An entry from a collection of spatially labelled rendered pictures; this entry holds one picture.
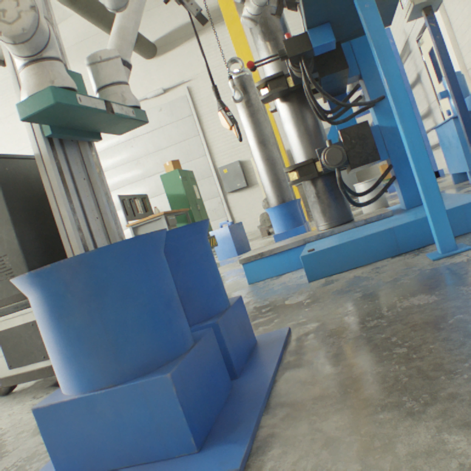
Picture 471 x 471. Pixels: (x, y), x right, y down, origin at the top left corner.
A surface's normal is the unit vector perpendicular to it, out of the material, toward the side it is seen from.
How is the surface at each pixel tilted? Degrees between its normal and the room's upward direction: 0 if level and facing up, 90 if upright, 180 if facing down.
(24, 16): 99
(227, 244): 90
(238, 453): 0
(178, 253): 90
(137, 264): 90
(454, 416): 0
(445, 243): 90
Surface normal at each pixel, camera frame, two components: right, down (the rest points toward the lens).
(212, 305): 0.67, -0.20
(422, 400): -0.32, -0.95
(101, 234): 0.91, -0.29
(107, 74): 0.16, -0.03
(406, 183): -0.18, 0.09
